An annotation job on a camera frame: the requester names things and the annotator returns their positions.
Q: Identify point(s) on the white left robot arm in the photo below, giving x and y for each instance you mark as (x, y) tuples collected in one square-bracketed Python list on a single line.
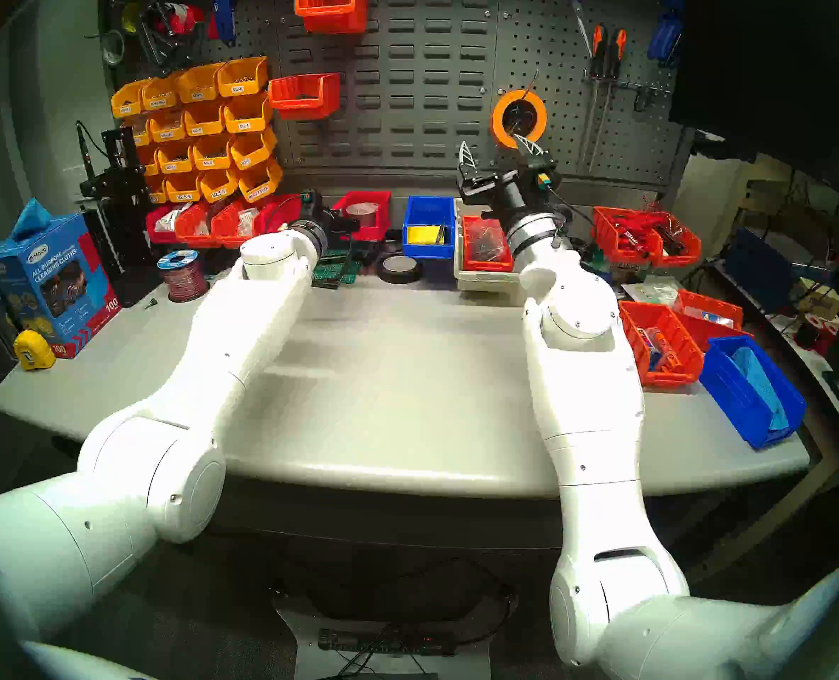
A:
[(249, 331)]

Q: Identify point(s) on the blue cloth in box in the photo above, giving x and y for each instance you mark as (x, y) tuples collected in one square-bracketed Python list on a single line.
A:
[(31, 219)]

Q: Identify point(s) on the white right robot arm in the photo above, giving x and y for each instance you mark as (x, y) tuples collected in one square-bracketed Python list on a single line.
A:
[(589, 402)]

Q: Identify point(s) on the small metal scissors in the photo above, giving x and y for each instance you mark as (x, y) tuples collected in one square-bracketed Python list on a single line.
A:
[(523, 125)]

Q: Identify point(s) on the yellow bin labelled M3-4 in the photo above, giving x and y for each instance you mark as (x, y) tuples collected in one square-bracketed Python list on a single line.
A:
[(246, 115)]

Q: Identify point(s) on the black vise clamp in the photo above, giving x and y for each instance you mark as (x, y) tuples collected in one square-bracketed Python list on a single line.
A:
[(161, 55)]

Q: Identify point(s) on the large beige plastic bin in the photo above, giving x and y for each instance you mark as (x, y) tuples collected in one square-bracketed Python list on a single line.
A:
[(483, 282)]

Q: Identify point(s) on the white wall switch plate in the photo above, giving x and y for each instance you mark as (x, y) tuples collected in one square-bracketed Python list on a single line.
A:
[(74, 183)]

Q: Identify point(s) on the blue cloth in bin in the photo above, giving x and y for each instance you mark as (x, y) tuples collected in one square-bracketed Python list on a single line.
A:
[(763, 384)]

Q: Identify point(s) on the black monitor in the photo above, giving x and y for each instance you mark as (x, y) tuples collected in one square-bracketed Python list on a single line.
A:
[(759, 62)]

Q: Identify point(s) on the green cutting mat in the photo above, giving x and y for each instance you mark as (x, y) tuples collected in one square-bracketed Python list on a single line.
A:
[(349, 275)]

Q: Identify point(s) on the small blue plastic bin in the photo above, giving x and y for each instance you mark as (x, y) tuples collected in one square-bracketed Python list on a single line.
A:
[(419, 212)]

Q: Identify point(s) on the clear plastic bag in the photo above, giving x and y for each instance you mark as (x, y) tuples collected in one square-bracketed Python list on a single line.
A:
[(649, 295)]

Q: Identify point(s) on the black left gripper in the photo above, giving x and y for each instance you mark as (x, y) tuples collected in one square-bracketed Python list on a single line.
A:
[(331, 222)]

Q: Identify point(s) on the dark blue crate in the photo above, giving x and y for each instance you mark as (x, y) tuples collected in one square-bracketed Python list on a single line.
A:
[(752, 268)]

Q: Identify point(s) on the yellow bin labelled M4-0.7X6 HEX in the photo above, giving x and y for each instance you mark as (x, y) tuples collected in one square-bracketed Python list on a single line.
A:
[(260, 183)]

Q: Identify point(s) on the yellow bin labelled M3-8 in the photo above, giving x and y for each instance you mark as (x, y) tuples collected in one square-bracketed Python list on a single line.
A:
[(210, 154)]

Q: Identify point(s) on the black carabiner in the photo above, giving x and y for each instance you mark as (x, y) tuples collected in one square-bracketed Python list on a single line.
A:
[(637, 101)]

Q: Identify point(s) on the black power strip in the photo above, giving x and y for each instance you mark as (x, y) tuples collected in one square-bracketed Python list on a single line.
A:
[(370, 643)]

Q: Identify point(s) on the blue and red hand tool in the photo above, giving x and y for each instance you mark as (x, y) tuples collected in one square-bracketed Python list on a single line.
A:
[(225, 16)]

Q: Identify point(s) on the cardboard box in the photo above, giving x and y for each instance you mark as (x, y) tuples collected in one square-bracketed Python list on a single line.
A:
[(816, 299)]

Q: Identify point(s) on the clear bag of small parts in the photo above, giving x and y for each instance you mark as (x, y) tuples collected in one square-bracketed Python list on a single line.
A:
[(207, 217), (248, 222), (167, 218)]

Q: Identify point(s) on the yellow note pad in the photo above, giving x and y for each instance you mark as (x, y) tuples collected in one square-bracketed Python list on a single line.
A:
[(419, 235)]

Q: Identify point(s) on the yellow bin labelled M3-12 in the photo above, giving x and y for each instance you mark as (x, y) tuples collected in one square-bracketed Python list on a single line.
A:
[(174, 158)]

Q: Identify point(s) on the large blue plastic bin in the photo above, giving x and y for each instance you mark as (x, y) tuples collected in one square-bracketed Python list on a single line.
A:
[(727, 395)]

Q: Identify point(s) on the red tool bundle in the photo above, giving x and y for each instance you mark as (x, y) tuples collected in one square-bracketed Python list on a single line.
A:
[(635, 227)]

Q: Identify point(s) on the yellow small parts bin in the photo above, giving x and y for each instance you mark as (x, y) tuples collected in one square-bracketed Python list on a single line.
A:
[(156, 190), (126, 101), (149, 161), (140, 129)]

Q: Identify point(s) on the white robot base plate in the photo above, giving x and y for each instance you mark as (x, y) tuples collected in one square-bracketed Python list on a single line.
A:
[(299, 636)]

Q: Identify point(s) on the yellow bin labelled M3-6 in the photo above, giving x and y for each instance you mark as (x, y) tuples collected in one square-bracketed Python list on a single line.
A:
[(249, 151)]

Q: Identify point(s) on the yellow tape measure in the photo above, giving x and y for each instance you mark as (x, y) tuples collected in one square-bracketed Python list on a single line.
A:
[(33, 350)]

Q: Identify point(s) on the black metal stand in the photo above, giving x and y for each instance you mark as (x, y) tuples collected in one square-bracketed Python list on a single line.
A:
[(118, 183)]

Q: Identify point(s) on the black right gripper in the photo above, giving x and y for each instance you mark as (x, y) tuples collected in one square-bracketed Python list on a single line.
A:
[(508, 188)]

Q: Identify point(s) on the orange tape roll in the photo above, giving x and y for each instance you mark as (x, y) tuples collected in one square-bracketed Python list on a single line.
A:
[(499, 119)]

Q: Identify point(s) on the clear bag of black screws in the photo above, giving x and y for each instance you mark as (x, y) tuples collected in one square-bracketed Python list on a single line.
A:
[(487, 243)]

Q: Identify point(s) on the yellow bin labelled M3X6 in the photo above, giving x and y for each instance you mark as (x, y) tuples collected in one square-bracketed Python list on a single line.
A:
[(249, 82)]

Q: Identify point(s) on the yellow bin labelled M4X4X6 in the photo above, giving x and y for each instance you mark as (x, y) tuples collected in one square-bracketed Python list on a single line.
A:
[(167, 126)]

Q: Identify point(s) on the grey tape roll on peg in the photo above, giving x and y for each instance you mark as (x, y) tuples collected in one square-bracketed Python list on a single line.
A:
[(105, 48)]

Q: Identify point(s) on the black tape roll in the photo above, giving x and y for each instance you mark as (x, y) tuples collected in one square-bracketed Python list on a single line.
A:
[(383, 271)]

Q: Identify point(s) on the grey louvred pegboard panel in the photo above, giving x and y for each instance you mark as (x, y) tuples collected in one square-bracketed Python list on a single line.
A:
[(419, 83)]

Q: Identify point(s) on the red bin with glue sticks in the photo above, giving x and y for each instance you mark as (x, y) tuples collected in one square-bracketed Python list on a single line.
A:
[(674, 380)]

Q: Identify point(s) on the blue cleaning cloths box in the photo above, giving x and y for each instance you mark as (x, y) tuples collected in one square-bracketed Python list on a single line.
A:
[(44, 282)]

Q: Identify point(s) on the red plastic storage bin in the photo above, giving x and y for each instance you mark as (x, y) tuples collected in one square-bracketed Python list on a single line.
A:
[(154, 232), (189, 234), (699, 304), (225, 229), (465, 250), (611, 250), (378, 234), (278, 214), (681, 257)]

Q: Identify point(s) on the orange-red wall bin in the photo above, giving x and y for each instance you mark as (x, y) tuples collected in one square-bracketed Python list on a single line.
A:
[(303, 108), (331, 21)]

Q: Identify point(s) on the yellow bin labelled M2.5-6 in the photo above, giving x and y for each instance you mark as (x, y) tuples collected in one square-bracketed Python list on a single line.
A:
[(182, 188)]

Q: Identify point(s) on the red and white tape roll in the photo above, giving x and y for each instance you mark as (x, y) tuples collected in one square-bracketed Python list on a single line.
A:
[(186, 16)]

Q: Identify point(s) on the yellow bin labelled M2.5-5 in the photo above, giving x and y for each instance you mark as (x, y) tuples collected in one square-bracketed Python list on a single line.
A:
[(218, 186)]

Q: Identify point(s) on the yellow bin labelled M4-6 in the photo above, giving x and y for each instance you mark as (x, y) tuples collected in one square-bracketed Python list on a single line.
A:
[(203, 122)]

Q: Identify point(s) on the yellow tape roll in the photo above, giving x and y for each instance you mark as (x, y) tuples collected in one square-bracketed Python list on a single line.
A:
[(126, 18)]

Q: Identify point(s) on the yellow bin labelled M3X8 BRD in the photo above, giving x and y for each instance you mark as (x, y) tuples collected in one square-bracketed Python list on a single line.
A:
[(157, 94)]

